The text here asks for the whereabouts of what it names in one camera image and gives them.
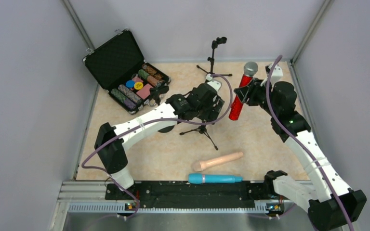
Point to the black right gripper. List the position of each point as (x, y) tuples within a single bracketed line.
[(249, 90)]

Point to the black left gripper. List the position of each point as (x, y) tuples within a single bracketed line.
[(215, 104)]

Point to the black shock-mount tripod stand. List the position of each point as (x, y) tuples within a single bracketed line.
[(201, 130)]

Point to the red glitter microphone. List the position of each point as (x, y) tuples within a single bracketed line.
[(250, 69)]

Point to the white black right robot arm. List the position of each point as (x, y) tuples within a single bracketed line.
[(330, 203)]

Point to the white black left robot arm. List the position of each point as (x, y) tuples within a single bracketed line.
[(113, 141)]

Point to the black tall tripod mic stand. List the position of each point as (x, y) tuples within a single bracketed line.
[(211, 59)]

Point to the beige microphone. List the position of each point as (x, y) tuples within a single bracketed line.
[(202, 165)]

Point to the light blue microphone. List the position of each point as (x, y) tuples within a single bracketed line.
[(198, 178)]

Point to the black poker chip case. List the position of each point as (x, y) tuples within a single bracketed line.
[(120, 68)]

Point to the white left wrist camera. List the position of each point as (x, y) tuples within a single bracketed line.
[(209, 79)]

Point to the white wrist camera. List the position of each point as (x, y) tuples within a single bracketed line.
[(209, 79), (277, 74)]

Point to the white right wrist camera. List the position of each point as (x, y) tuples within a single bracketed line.
[(277, 74)]

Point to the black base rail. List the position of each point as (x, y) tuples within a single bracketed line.
[(246, 197)]

